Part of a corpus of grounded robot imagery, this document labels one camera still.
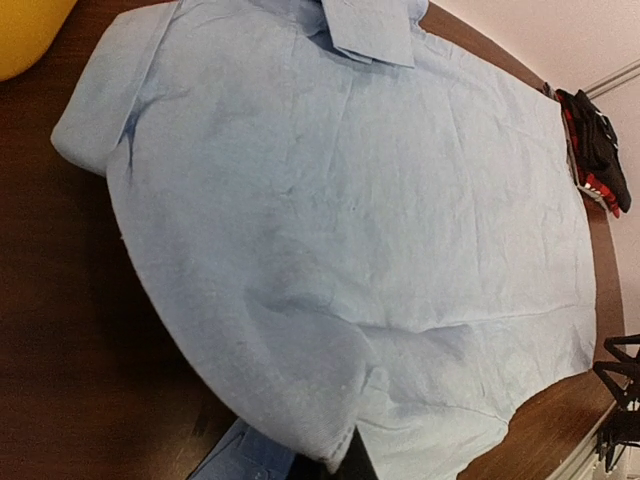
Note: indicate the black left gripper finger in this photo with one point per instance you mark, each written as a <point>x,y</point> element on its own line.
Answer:
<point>356,465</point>

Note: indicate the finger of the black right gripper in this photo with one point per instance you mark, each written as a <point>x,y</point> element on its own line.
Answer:
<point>623,395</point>
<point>617,347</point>

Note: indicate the light blue long sleeve shirt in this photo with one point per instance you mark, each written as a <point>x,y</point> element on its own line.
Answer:
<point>350,227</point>

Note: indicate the grey folded shirt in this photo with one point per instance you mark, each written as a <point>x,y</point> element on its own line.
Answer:
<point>550,92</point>

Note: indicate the red black plaid folded shirt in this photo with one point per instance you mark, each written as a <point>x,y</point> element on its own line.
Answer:
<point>585,160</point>

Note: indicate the black folded button shirt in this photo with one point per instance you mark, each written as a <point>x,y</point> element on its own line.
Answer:
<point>600,145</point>

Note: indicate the yellow plastic basket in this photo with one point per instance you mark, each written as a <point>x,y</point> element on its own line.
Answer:
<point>28,28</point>

